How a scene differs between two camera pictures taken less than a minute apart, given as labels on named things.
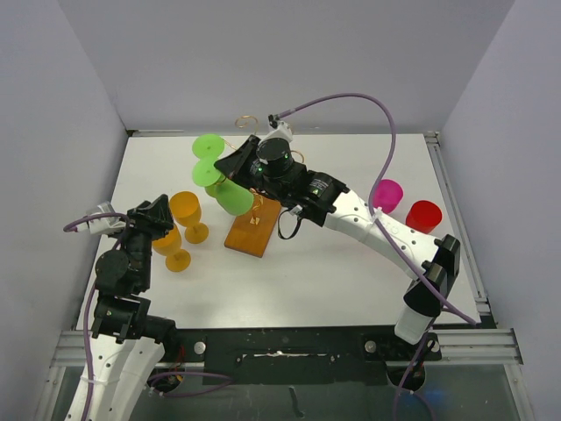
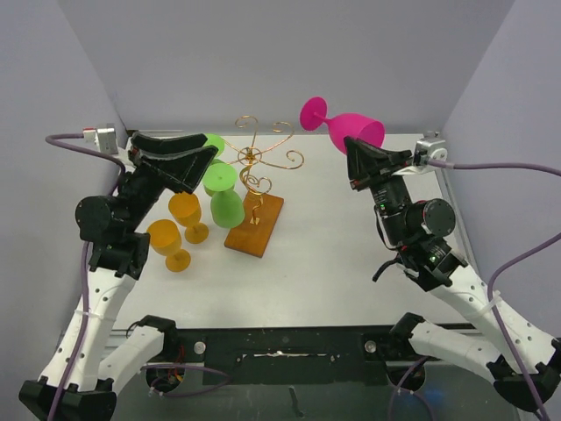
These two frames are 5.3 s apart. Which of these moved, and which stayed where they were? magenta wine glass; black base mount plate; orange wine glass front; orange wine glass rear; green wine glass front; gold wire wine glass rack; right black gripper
Moved: green wine glass front; magenta wine glass; right black gripper
Stayed: gold wire wine glass rack; black base mount plate; orange wine glass rear; orange wine glass front
